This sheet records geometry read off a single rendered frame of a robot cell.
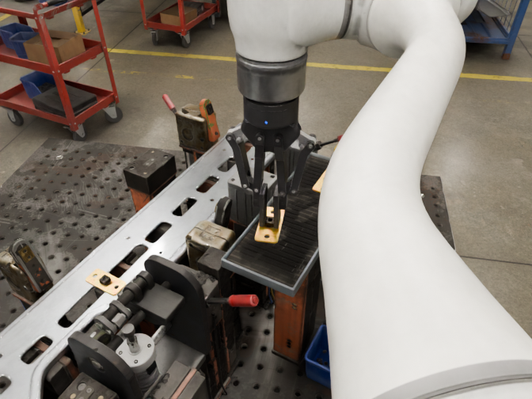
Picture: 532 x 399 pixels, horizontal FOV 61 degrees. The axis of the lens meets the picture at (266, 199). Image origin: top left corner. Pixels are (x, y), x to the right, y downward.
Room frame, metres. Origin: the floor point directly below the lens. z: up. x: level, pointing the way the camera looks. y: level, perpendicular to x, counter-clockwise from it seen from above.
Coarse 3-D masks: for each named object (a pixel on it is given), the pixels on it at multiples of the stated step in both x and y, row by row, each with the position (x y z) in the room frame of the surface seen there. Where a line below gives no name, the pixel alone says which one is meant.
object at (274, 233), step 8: (272, 208) 0.59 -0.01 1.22; (272, 216) 0.57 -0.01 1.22; (264, 224) 0.54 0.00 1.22; (272, 224) 0.54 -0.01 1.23; (280, 224) 0.55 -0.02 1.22; (256, 232) 0.53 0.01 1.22; (264, 232) 0.53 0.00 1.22; (272, 232) 0.53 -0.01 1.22; (256, 240) 0.51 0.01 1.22; (264, 240) 0.51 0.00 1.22; (272, 240) 0.51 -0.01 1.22
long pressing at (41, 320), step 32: (224, 160) 1.04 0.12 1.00; (160, 192) 0.90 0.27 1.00; (192, 192) 0.90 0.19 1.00; (224, 192) 0.90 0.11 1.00; (128, 224) 0.78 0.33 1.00; (192, 224) 0.78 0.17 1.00; (96, 256) 0.67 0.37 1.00; (64, 288) 0.59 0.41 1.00; (32, 320) 0.51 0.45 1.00; (0, 352) 0.44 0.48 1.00; (64, 352) 0.45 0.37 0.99; (32, 384) 0.38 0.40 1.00
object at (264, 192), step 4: (264, 184) 0.56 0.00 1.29; (264, 188) 0.55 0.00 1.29; (260, 192) 0.54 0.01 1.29; (264, 192) 0.54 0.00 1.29; (260, 196) 0.54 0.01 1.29; (264, 196) 0.54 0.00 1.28; (260, 200) 0.54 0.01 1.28; (264, 200) 0.54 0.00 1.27; (260, 204) 0.54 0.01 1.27; (264, 204) 0.54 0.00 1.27; (260, 208) 0.54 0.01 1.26; (264, 208) 0.54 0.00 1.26; (260, 212) 0.54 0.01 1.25; (264, 212) 0.55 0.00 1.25; (260, 216) 0.54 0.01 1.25; (264, 216) 0.55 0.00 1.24; (260, 220) 0.54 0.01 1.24; (264, 220) 0.55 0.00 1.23; (260, 224) 0.54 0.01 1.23
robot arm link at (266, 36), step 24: (240, 0) 0.51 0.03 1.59; (264, 0) 0.50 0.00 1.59; (288, 0) 0.50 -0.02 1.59; (312, 0) 0.50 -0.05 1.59; (336, 0) 0.51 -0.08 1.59; (240, 24) 0.51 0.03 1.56; (264, 24) 0.50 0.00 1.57; (288, 24) 0.50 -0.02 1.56; (312, 24) 0.51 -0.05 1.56; (336, 24) 0.51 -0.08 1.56; (240, 48) 0.53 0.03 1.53; (264, 48) 0.50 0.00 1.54; (288, 48) 0.51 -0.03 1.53
